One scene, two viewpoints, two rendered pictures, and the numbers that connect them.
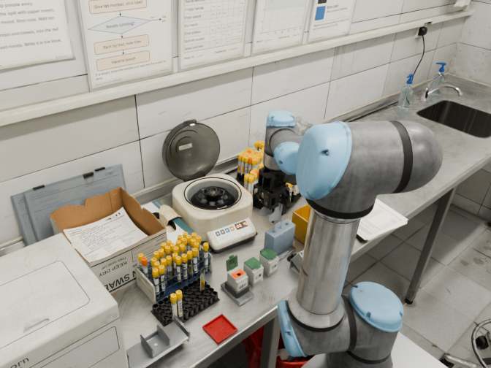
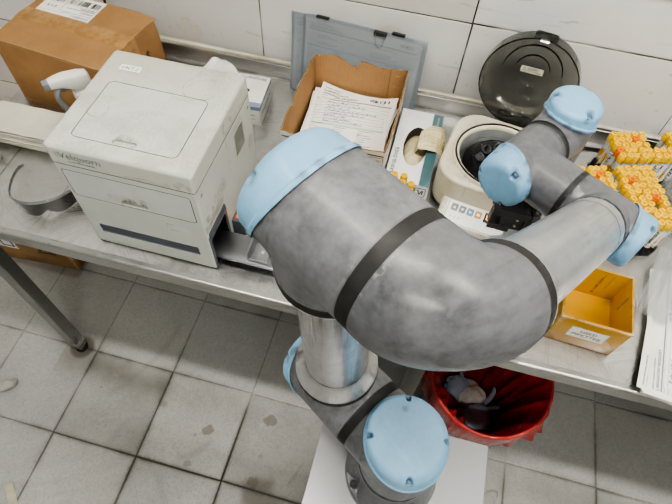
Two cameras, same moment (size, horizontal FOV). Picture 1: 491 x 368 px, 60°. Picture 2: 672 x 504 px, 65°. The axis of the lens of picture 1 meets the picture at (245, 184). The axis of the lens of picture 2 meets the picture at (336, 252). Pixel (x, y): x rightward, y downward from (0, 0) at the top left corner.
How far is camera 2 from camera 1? 58 cm
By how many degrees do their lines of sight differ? 44
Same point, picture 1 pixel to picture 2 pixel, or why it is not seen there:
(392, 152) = (331, 262)
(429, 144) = (408, 309)
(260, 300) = not seen: hidden behind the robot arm
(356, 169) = (272, 237)
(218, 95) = (646, 17)
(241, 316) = not seen: hidden behind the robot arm
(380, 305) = (398, 445)
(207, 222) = (449, 184)
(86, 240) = (330, 108)
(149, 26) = not seen: outside the picture
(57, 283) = (179, 121)
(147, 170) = (466, 72)
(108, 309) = (179, 178)
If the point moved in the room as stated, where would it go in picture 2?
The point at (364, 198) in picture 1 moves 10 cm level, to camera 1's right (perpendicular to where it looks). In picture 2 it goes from (295, 289) to (361, 389)
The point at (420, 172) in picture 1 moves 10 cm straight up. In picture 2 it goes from (361, 334) to (376, 260)
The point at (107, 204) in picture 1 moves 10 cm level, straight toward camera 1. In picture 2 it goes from (383, 83) to (360, 105)
